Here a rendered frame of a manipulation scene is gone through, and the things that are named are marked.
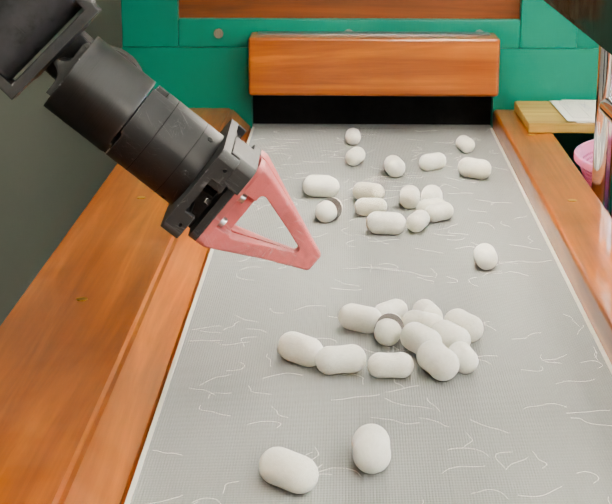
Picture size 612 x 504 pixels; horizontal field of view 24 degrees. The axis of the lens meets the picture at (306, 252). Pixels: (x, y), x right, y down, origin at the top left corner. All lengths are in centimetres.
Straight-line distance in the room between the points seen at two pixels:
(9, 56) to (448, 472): 37
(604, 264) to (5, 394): 50
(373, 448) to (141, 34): 108
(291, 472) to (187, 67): 109
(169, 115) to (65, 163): 177
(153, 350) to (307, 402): 12
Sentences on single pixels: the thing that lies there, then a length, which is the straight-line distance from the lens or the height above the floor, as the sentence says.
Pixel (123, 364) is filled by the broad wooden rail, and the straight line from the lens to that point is 94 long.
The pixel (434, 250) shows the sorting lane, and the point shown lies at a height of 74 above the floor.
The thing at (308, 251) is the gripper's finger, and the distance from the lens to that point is 97.
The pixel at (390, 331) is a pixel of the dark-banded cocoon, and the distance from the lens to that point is 102.
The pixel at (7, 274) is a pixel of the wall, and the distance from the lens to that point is 277.
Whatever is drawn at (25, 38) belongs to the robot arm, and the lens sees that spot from 94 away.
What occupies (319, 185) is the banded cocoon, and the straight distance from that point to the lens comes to 145.
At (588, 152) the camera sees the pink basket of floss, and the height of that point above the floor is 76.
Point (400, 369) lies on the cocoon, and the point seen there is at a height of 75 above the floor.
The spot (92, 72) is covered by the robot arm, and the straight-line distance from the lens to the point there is 93.
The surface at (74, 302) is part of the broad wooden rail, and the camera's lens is 106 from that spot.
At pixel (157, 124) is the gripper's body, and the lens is 93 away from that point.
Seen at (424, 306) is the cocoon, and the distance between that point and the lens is 107.
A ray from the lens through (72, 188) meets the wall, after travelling 271.
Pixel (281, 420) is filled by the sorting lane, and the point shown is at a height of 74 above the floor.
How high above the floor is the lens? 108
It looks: 16 degrees down
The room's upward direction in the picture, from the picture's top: straight up
